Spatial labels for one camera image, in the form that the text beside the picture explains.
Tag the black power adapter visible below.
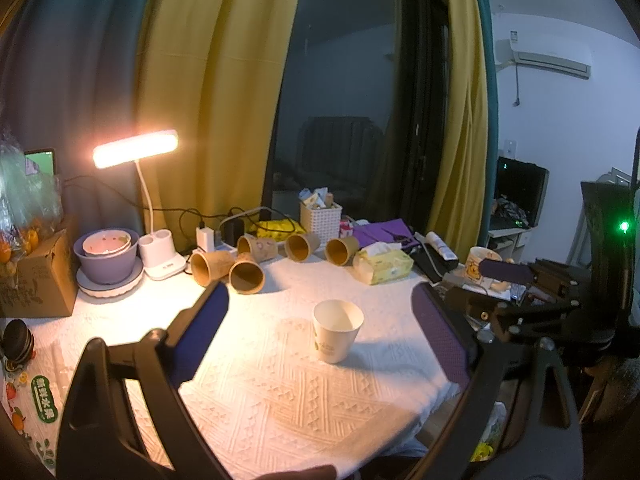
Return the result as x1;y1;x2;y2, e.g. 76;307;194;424
219;217;245;247

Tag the black round case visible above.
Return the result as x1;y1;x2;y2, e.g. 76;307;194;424
1;318;35;370

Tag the brown paper cup front left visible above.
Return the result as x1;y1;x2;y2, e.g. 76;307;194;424
229;252;265;295

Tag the white plastic basket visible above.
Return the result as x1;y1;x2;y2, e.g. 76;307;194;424
299;204;343;245

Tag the brown paper cup centre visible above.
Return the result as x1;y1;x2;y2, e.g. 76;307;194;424
285;233;320;262

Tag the brown paper cup back left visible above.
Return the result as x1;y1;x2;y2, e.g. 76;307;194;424
190;252;234;287

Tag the pink small box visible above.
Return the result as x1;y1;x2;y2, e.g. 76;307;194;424
338;218;352;238

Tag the white cartoon mug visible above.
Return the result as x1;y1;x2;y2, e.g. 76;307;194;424
463;245;516;291

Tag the black box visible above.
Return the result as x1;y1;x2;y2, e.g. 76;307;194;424
410;242;459;284

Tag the purple bowl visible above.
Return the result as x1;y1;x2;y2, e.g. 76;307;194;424
73;228;140;284

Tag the cardboard box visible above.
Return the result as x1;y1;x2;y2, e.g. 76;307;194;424
1;216;78;318

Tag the yellow curtain right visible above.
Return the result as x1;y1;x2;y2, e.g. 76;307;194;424
427;0;488;256

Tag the yellow snack bag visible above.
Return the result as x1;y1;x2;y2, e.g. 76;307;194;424
248;219;305;242

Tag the brown paper cup right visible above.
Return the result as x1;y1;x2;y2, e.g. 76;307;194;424
324;235;360;266

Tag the yellow tissue box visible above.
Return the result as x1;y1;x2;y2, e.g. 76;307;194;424
352;242;413;285

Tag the white air conditioner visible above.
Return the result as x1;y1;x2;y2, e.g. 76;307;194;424
510;35;592;79

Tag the black monitor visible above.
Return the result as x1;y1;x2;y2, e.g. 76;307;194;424
489;156;549;230

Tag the yellow curtain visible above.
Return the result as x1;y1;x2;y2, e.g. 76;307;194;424
137;0;298;250
427;0;488;256

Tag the white phone charger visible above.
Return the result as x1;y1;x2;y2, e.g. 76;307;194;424
195;220;216;252

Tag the purple cloth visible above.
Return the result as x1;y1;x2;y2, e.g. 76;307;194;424
352;219;418;249

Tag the white paper cup green print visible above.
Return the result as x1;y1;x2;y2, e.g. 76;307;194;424
312;299;364;364

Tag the white plate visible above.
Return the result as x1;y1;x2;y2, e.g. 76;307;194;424
76;257;144;299

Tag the white tube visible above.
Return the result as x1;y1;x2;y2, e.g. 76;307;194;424
425;231;459;261

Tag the white tablecloth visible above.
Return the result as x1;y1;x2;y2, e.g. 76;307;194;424
1;257;459;479

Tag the brown paper cup printed middle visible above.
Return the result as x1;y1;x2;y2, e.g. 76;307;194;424
236;233;279;263

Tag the white desk lamp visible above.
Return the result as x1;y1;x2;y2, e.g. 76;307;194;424
92;129;186;281

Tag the yellow curtain left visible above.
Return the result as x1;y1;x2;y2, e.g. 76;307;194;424
137;0;298;250

